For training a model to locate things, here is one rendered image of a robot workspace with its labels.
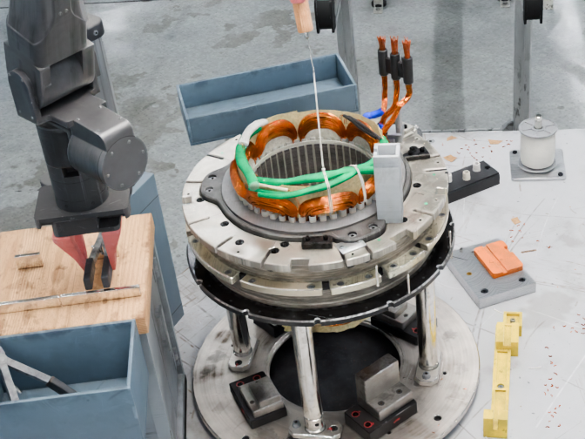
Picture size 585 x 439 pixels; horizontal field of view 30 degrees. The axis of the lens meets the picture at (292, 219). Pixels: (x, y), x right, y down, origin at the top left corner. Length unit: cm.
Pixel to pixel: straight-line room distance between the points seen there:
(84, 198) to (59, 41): 19
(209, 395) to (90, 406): 36
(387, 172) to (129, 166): 28
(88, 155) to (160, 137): 255
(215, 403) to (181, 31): 298
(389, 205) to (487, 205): 60
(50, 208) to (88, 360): 17
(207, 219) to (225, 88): 40
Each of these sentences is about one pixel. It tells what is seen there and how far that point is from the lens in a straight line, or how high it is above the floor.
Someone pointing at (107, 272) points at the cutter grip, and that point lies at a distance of 123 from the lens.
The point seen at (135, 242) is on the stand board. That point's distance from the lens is 131.
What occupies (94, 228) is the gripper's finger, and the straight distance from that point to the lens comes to 119.
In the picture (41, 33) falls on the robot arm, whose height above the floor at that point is 140.
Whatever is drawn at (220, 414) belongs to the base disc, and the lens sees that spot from 145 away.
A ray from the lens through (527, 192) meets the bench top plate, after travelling 183.
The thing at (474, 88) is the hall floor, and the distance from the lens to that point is 372.
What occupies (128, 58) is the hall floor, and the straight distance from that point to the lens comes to 419.
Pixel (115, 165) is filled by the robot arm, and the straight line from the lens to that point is 109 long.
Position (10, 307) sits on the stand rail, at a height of 107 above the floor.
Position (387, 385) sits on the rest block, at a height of 84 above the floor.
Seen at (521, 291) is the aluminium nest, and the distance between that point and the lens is 161.
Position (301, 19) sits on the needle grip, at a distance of 120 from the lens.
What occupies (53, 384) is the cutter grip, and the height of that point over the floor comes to 102.
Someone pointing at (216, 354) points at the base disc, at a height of 80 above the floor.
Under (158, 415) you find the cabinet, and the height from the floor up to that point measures 91.
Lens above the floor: 182
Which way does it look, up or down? 35 degrees down
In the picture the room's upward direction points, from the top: 8 degrees counter-clockwise
